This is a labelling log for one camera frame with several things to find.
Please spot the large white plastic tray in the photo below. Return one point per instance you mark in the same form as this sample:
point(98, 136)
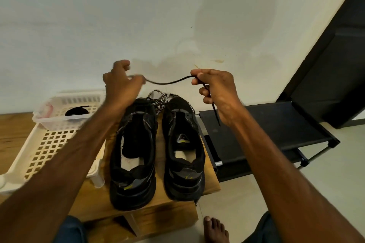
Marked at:
point(45, 149)

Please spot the person's right hand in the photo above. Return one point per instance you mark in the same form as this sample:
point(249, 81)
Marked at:
point(219, 95)

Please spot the small white plastic basket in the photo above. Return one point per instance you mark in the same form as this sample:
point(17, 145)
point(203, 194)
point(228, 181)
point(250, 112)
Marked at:
point(48, 121)

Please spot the person's left forearm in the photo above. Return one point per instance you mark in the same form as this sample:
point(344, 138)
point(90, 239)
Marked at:
point(51, 183)

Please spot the person's left hand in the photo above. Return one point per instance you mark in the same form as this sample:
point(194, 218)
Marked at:
point(121, 87)

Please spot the black shoe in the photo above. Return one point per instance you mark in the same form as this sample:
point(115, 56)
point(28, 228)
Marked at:
point(134, 183)
point(183, 177)

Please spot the dark door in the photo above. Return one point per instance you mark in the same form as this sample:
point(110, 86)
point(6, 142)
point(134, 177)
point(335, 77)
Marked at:
point(331, 63)

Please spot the person's blue shorts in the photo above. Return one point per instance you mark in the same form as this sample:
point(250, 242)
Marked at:
point(71, 229)

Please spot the person's right forearm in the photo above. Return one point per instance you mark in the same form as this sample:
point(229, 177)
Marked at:
point(291, 186)

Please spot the black shoelaces bundle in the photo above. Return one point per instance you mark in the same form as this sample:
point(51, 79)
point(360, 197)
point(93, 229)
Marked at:
point(77, 111)

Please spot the single black shoelace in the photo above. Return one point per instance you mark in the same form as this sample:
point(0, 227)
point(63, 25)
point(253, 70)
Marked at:
point(171, 82)

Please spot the black shoe rack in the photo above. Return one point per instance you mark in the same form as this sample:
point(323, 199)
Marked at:
point(262, 132)

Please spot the low wooden table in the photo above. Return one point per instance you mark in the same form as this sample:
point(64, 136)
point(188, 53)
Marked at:
point(8, 137)

